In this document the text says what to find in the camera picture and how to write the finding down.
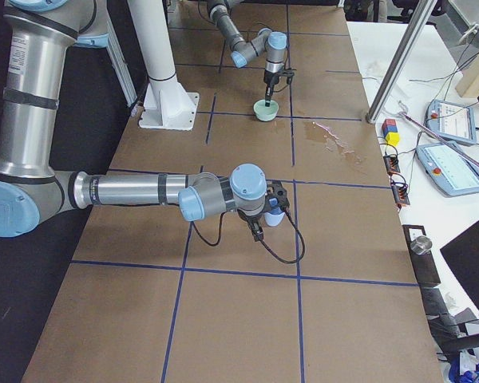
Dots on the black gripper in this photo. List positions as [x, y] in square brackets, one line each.
[251, 218]
[270, 79]

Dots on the light blue plastic cup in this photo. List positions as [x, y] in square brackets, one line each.
[274, 217]

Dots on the mint green bowl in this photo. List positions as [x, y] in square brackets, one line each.
[264, 112]

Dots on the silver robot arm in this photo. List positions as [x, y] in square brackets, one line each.
[272, 43]
[32, 192]

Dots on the red blue yellow blocks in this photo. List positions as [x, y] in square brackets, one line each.
[390, 132]

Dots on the reacher grabber stick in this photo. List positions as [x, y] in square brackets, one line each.
[435, 136]

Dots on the orange black electronics board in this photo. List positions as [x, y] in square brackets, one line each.
[398, 184]

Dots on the metal cylinder weight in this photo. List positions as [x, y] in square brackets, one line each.
[421, 245]

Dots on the teach pendant far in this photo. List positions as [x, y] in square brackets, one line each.
[452, 121]

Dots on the teach pendant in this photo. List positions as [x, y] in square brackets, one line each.
[451, 173]
[452, 121]

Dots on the teach pendant near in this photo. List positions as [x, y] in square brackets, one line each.
[451, 173]

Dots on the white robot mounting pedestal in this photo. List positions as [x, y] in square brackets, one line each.
[166, 105]

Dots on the aluminium frame post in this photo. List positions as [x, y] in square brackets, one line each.
[413, 30]

